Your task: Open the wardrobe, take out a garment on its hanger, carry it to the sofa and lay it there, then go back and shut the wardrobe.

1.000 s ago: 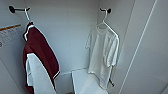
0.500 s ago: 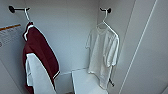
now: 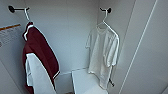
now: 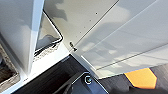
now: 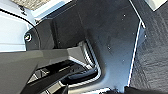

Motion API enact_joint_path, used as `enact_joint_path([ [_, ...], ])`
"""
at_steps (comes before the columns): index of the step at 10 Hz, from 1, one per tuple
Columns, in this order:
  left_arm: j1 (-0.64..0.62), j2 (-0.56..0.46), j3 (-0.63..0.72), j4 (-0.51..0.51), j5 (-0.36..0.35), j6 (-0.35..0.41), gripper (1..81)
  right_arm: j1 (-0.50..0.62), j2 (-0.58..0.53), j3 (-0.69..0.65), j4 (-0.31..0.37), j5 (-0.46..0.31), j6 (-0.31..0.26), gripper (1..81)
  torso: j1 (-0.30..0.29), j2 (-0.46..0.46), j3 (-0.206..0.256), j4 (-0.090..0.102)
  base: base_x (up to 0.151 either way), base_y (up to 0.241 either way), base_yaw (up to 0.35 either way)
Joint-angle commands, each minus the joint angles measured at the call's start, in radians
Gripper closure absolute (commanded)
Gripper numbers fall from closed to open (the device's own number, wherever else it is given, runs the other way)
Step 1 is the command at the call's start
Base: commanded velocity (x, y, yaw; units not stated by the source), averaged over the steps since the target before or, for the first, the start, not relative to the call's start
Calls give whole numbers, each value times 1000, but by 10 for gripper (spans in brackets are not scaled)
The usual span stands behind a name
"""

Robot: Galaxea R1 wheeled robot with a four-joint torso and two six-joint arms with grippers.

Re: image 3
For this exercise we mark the white t-shirt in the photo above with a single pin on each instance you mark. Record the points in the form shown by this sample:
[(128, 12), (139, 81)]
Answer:
[(101, 53)]

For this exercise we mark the white wardrobe door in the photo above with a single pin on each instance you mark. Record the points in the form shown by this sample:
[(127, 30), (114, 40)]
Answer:
[(150, 50)]

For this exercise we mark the white wardrobe cabinet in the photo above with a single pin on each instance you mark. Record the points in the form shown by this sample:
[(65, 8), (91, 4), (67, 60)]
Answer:
[(66, 33)]

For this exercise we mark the white inner shelf box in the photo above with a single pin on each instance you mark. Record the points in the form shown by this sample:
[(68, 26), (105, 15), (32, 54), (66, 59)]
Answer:
[(85, 81)]

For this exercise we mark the red white jacket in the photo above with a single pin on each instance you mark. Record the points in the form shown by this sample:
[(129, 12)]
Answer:
[(41, 53)]

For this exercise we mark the orange white warning label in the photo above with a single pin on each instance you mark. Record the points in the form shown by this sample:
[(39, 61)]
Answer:
[(8, 33)]

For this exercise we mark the black wall hook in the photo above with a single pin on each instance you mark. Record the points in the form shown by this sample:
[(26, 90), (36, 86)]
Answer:
[(107, 10), (13, 8)]

